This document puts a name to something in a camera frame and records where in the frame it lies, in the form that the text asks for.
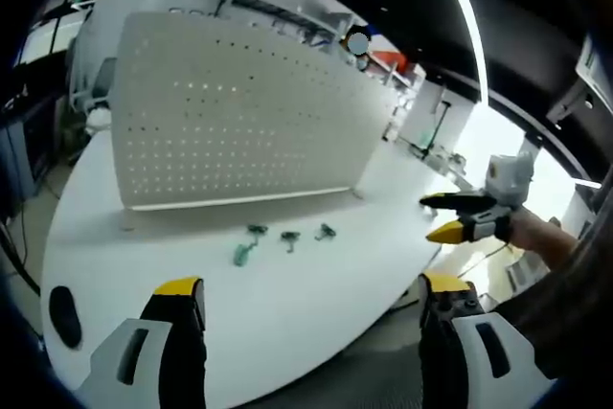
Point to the black floor stand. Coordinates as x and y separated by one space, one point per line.
433 136

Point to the white shelf rack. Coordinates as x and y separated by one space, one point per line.
287 16

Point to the dark green hook assembly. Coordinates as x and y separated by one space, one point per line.
325 232
256 229
290 239

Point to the white ceiling light strip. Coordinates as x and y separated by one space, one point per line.
471 21

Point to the black oval table grommet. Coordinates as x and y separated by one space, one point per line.
64 315

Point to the person's dark clothing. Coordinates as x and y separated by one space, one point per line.
570 313

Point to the orange red box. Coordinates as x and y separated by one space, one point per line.
392 59

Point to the white perforated mounting plate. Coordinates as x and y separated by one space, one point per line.
239 117

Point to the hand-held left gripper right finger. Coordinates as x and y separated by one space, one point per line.
443 332

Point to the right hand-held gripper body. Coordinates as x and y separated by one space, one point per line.
510 179

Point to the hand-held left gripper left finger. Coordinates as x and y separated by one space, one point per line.
179 332

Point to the light green hook assembly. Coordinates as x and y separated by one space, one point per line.
242 254

